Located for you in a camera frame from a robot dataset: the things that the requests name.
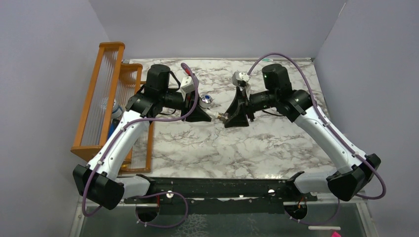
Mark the silver hex nut fitting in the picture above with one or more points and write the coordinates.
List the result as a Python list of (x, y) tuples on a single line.
[(224, 117)]

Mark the white chalk stick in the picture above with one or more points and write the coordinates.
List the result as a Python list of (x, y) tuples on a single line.
[(324, 228)]

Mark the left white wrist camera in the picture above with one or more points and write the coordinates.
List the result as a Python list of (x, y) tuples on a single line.
[(187, 85)]

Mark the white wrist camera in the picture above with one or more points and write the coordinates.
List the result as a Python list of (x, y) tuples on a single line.
[(187, 85), (240, 79)]

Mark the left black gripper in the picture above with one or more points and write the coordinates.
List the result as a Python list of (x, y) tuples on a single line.
[(198, 114)]

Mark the white plastic water faucet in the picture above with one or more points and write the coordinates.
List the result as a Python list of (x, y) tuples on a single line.
[(206, 102)]

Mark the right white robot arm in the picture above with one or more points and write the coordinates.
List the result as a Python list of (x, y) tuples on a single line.
[(354, 168)]

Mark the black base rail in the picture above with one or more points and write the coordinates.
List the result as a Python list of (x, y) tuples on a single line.
[(219, 196)]

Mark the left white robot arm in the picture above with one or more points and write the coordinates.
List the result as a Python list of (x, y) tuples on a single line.
[(155, 102)]

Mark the orange wooden dish rack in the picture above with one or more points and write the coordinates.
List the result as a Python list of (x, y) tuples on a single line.
[(112, 78)]

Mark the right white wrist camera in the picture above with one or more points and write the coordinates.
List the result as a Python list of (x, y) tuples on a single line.
[(240, 79)]

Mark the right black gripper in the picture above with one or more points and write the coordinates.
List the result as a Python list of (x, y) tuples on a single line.
[(237, 112)]

